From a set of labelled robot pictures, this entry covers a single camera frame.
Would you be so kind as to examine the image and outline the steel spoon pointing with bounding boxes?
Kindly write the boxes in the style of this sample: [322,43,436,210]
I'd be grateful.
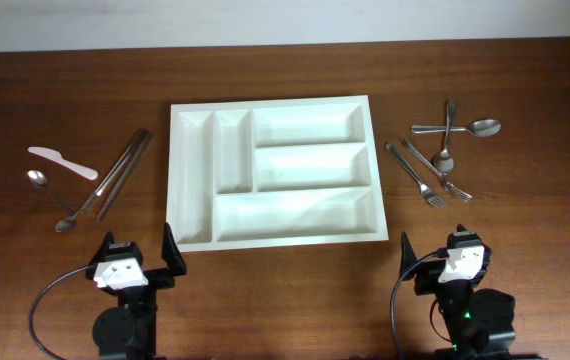
[410,119,501,138]

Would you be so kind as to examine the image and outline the white plastic knife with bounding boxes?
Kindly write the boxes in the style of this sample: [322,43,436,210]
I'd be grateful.
[27,146,98,180]

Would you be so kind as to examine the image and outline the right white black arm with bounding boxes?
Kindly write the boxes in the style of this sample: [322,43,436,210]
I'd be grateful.
[390,224,540,360]

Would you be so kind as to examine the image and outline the steel spoon pointing down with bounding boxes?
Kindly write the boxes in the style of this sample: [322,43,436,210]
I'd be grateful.
[433,100,456,173]

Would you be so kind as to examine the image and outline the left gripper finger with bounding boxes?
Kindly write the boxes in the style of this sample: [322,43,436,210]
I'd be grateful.
[161,222,187,277]
[88,231,114,266]

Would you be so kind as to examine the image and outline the long-handled steel spoon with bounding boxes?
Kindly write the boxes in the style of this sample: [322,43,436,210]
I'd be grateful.
[55,129,150,233]

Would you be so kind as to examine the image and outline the small steel teaspoon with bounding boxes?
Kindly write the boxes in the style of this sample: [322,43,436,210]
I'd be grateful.
[27,170,73,215]

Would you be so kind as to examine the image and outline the white plastic cutlery tray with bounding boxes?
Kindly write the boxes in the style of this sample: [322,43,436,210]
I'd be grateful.
[166,95,388,252]

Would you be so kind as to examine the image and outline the left black arm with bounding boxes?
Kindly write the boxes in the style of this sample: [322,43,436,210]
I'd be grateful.
[85,224,187,360]

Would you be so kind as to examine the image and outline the right black camera cable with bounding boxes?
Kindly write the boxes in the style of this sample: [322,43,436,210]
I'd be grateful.
[389,248,450,360]

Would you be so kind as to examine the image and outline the steel fork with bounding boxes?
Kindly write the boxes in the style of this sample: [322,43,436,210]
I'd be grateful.
[385,143,448,209]
[401,139,473,202]

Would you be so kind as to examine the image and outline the steel kitchen tongs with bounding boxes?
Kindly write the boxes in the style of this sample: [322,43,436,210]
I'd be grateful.
[96,129,153,223]

